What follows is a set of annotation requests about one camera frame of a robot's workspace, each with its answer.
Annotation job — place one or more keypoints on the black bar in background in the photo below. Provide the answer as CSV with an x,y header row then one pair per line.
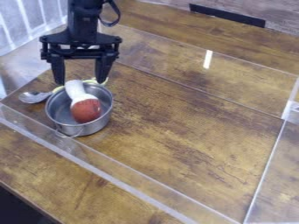
x,y
247,20

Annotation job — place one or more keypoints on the silver metal pot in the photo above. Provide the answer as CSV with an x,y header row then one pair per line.
x,y
58,111

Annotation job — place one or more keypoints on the spoon with yellow-green handle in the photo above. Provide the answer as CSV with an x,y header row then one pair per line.
x,y
35,97

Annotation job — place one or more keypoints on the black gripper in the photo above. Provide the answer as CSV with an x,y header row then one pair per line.
x,y
59,46

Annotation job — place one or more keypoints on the red plush mushroom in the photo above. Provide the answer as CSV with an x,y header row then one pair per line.
x,y
85,104

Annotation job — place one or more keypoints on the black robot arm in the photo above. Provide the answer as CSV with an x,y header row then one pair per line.
x,y
85,19

